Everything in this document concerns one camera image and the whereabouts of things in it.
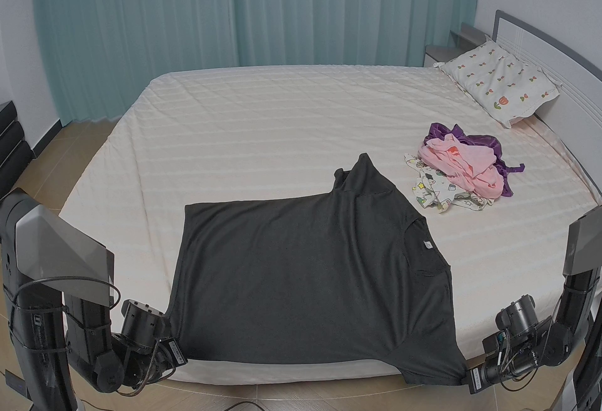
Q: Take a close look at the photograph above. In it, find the pink garment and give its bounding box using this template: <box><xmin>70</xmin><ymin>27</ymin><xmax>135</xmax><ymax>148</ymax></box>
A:
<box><xmin>419</xmin><ymin>133</ymin><xmax>505</xmax><ymax>199</ymax></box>

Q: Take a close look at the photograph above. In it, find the black T-shirt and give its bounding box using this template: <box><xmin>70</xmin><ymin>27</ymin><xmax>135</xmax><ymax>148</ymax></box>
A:
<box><xmin>168</xmin><ymin>153</ymin><xmax>467</xmax><ymax>387</ymax></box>

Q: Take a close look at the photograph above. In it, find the white printed pillow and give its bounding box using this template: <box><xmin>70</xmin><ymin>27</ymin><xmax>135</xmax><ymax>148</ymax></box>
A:
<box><xmin>434</xmin><ymin>39</ymin><xmax>562</xmax><ymax>129</ymax></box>

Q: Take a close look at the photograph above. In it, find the purple garment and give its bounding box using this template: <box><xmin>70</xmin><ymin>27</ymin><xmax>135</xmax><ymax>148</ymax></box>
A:
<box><xmin>425</xmin><ymin>121</ymin><xmax>525</xmax><ymax>198</ymax></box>

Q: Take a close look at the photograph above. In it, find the bed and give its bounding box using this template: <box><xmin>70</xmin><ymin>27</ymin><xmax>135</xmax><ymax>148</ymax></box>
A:
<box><xmin>56</xmin><ymin>9</ymin><xmax>602</xmax><ymax>386</ymax></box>

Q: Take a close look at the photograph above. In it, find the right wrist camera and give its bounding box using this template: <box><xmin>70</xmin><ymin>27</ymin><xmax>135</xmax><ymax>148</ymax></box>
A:
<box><xmin>483</xmin><ymin>329</ymin><xmax>510</xmax><ymax>356</ymax></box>

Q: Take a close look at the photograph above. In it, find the grey white bedside table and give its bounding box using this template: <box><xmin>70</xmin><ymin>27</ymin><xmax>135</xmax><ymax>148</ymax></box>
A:
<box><xmin>425</xmin><ymin>22</ymin><xmax>490</xmax><ymax>67</ymax></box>

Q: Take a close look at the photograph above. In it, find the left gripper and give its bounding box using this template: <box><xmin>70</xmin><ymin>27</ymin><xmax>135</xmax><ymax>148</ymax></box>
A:
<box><xmin>153</xmin><ymin>337</ymin><xmax>188</xmax><ymax>377</ymax></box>

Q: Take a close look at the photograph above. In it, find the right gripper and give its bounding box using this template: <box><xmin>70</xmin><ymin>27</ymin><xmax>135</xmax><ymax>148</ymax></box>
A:
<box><xmin>468</xmin><ymin>353</ymin><xmax>520</xmax><ymax>396</ymax></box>

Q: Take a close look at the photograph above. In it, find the white printed garment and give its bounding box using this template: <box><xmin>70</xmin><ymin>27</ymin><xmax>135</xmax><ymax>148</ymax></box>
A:
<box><xmin>404</xmin><ymin>153</ymin><xmax>494</xmax><ymax>214</ymax></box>

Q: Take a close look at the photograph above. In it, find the black cable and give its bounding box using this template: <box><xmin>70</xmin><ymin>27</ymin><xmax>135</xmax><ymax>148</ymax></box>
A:
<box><xmin>117</xmin><ymin>364</ymin><xmax>176</xmax><ymax>398</ymax></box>
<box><xmin>12</xmin><ymin>276</ymin><xmax>122</xmax><ymax>321</ymax></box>

